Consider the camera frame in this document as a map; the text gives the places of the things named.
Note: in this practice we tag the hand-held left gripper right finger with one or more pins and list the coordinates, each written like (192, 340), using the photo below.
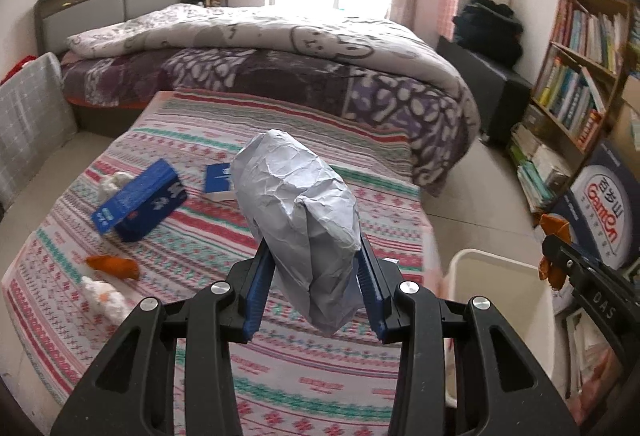
(374, 301)

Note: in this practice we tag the pile of loose papers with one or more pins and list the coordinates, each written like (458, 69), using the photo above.
(592, 351)

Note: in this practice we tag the blue booklet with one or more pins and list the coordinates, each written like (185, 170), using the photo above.
(217, 178)

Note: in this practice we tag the blue printed water carton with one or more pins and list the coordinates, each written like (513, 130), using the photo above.
(600, 206)

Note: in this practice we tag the stack of floor books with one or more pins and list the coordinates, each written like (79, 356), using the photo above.
(535, 171)

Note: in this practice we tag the brown cardboard box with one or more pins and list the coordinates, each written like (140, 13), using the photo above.
(627, 126)

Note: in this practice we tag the grey checked cloth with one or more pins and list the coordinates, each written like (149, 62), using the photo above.
(30, 116)

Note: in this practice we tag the black storage bench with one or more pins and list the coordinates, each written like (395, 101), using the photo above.
(500, 96)

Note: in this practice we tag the striped patterned tablecloth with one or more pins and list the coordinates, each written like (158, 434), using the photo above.
(300, 366)

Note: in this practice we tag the grey paper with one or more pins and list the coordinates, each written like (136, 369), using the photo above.
(295, 216)

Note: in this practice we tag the rows of shelf books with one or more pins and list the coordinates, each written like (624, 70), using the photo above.
(575, 91)

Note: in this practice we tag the wooden bookshelf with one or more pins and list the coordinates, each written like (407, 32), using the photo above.
(582, 59)

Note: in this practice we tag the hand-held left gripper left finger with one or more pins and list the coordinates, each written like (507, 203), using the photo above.
(255, 296)

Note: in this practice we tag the blue cardboard box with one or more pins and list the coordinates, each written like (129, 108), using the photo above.
(140, 201)

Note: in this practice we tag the bed with purple patterned sheet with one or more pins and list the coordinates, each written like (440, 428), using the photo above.
(250, 76)

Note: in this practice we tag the orange paper scrap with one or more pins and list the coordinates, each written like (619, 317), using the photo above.
(115, 266)

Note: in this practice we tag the red cloth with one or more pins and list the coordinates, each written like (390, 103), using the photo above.
(20, 65)

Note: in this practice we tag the white cartoon print quilt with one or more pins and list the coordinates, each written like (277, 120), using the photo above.
(250, 26)

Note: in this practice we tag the grey padded headboard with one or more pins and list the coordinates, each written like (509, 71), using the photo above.
(85, 9)

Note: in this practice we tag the pile of dark clothes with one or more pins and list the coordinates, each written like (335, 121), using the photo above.
(485, 26)

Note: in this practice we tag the white plastic bin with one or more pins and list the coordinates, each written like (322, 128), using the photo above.
(500, 296)

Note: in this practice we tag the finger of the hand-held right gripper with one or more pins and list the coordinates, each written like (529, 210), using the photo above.
(562, 261)

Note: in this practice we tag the white tissue with orange mark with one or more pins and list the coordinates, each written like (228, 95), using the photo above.
(107, 301)

